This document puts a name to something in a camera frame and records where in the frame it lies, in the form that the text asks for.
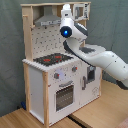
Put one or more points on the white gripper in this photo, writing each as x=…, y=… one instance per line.
x=66, y=12

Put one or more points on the white toy microwave door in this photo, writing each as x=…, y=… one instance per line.
x=81, y=11

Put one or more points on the white oven door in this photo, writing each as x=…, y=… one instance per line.
x=63, y=98

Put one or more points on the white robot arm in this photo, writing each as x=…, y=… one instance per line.
x=75, y=33

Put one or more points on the wooden toy kitchen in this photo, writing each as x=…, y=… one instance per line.
x=42, y=41

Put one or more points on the grey range hood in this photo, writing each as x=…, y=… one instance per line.
x=48, y=17

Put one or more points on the black toy faucet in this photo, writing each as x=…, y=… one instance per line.
x=70, y=44

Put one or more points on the grey toy sink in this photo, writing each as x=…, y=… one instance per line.
x=83, y=49

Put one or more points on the black toy stovetop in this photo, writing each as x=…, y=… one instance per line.
x=52, y=59

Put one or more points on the right red stove knob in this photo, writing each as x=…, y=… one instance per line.
x=74, y=69

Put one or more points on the white cupboard door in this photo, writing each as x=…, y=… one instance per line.
x=90, y=83

